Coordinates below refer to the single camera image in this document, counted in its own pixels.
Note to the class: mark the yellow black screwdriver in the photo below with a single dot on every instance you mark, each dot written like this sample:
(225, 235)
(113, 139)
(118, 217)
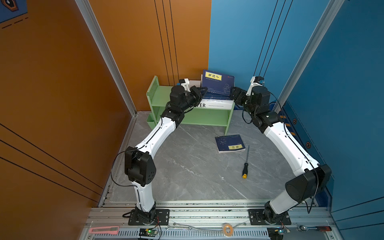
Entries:
(246, 164)

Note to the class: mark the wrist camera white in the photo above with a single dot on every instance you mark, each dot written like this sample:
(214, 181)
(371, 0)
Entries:
(255, 81)
(185, 83)

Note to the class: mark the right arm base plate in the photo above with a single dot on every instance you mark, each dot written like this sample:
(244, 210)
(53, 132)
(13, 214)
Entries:
(256, 217)

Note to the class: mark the blue book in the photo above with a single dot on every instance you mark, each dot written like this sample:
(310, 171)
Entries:
(212, 96)
(228, 144)
(217, 83)

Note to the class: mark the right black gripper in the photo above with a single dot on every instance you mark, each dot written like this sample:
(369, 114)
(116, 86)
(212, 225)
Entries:
(242, 94)

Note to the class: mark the green wooden shelf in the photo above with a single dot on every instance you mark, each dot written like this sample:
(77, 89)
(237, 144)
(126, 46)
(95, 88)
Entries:
(158, 96)

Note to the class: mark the tape roll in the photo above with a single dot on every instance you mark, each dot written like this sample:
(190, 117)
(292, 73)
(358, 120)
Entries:
(228, 230)

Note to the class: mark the circuit board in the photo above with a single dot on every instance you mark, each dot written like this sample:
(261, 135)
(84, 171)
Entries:
(277, 233)
(148, 234)

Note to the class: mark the left circuit board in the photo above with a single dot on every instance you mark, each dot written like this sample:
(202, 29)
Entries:
(148, 234)

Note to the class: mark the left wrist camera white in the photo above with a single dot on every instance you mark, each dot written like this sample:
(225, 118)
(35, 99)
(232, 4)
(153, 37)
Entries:
(185, 83)

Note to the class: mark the white LOVER book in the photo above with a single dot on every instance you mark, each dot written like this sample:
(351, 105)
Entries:
(216, 104)

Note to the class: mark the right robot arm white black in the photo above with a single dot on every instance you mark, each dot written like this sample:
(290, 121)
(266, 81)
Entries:
(310, 176)

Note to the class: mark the silver wrench on rail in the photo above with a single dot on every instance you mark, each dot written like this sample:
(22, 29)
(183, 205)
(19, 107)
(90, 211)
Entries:
(187, 228)

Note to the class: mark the right circuit board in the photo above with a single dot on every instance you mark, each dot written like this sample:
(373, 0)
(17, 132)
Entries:
(277, 233)

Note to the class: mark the pink tool on rail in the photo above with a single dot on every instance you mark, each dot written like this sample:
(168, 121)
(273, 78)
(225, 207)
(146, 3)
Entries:
(111, 230)

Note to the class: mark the red handled ratchet wrench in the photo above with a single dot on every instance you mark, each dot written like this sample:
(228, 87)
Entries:
(303, 228)

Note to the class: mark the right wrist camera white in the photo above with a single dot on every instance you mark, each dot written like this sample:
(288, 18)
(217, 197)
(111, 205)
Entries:
(255, 81)

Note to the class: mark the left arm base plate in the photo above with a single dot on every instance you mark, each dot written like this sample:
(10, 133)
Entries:
(157, 216)

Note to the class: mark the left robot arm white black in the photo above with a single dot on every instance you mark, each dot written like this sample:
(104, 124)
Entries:
(139, 161)

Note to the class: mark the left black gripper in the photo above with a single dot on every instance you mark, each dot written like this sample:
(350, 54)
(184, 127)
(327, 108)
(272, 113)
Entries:
(194, 93)

